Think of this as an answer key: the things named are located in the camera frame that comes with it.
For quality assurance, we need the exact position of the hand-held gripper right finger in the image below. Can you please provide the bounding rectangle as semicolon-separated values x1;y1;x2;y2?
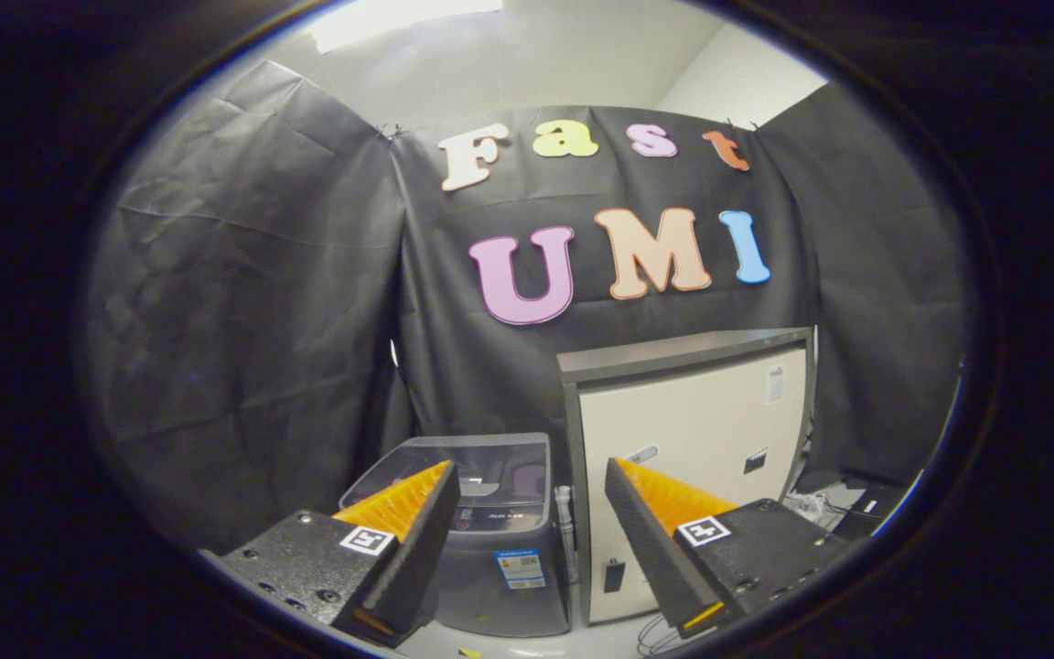
604;456;848;640

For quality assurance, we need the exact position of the beige cabinet with grey top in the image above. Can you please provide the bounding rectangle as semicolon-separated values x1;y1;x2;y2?
556;327;816;626

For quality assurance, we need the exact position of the white washing machine hose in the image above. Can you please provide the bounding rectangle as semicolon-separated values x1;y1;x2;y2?
554;485;575;559

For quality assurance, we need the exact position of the black backdrop cloth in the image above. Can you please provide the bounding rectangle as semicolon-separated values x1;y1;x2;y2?
79;59;972;550

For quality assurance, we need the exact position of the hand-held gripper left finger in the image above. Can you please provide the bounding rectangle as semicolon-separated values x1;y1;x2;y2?
202;459;462;649

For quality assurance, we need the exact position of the grey washing machine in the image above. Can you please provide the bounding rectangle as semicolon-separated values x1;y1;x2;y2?
339;485;574;639

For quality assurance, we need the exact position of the tangle of floor cables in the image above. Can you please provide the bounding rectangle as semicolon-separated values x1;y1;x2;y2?
637;613;702;658

